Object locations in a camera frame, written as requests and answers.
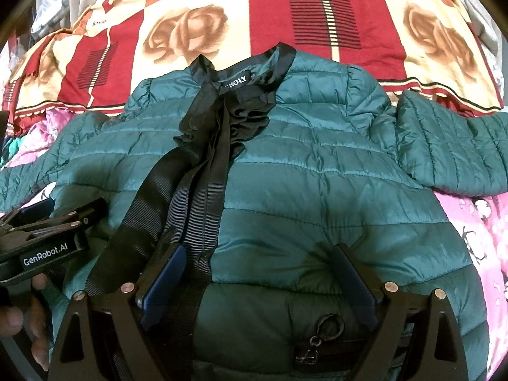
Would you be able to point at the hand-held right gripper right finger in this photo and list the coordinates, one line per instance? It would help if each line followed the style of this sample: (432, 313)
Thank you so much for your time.
(355, 285)

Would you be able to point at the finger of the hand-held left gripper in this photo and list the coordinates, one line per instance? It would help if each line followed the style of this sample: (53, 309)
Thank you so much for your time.
(37, 207)
(87, 210)

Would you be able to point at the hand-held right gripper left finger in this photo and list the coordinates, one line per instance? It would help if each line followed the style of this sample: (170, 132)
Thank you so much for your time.
(160, 285)

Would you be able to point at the green puffer jacket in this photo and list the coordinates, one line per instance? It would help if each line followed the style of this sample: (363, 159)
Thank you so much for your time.
(301, 174)

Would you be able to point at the person's left hand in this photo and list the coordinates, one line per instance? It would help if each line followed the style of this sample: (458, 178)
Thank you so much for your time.
(14, 319)

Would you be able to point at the pink penguin bed sheet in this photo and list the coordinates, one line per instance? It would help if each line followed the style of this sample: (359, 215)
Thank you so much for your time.
(482, 254)

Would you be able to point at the red floral patchwork blanket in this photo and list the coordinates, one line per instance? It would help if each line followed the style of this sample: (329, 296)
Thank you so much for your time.
(246, 24)

